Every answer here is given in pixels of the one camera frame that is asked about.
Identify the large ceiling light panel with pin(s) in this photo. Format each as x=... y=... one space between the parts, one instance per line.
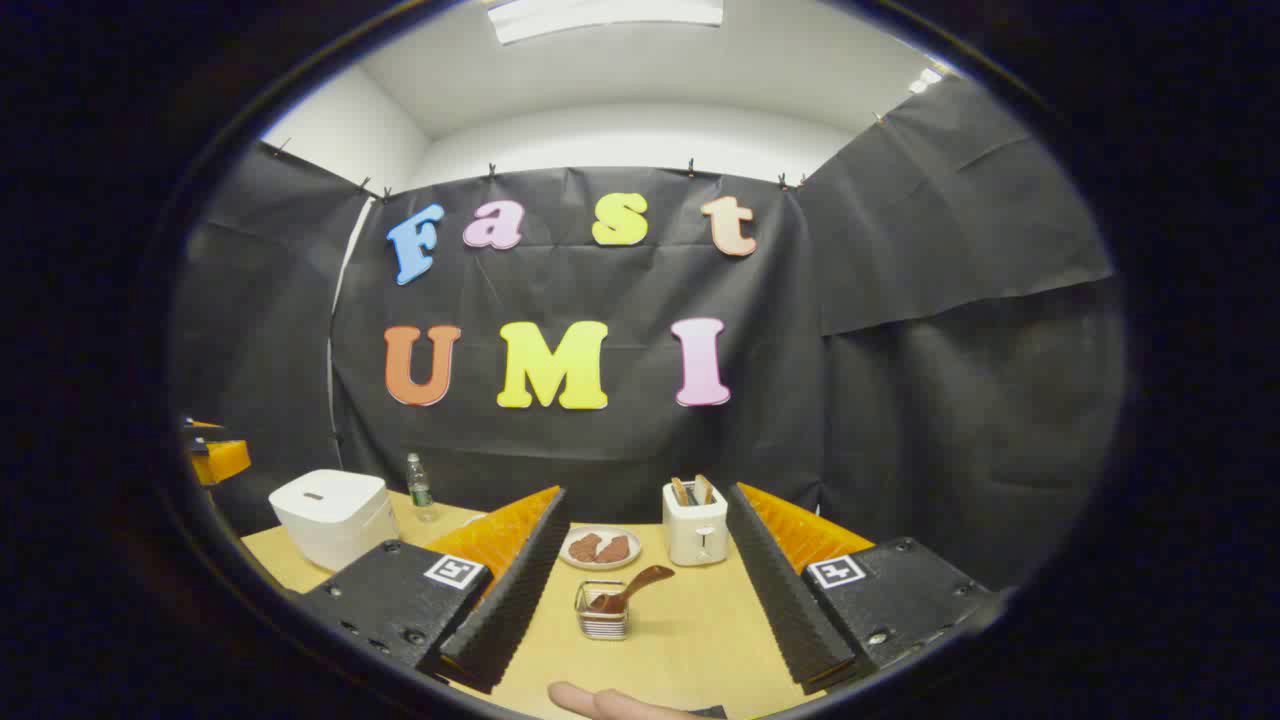
x=600 y=18

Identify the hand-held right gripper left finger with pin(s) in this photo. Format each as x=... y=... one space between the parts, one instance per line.
x=510 y=600

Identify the brown wooden spoon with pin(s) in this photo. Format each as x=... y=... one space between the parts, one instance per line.
x=640 y=582

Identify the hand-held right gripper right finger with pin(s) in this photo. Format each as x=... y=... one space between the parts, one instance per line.
x=780 y=600

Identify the brown meat piece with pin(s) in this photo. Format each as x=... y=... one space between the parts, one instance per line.
x=584 y=548
x=614 y=549

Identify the black backdrop cloth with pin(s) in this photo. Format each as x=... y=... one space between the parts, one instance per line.
x=620 y=440

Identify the white rice cooker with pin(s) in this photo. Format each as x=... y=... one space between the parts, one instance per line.
x=330 y=510

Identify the clear plastic water bottle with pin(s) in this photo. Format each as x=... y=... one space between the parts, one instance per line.
x=421 y=495

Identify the small ceiling light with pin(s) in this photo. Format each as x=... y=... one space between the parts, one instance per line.
x=925 y=80

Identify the white toaster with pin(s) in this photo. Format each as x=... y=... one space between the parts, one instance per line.
x=695 y=535

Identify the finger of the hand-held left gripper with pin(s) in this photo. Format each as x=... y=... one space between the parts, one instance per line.
x=222 y=462

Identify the white round plate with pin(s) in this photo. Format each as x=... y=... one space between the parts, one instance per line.
x=600 y=565

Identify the toast slice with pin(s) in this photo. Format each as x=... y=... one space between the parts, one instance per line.
x=704 y=489
x=680 y=492

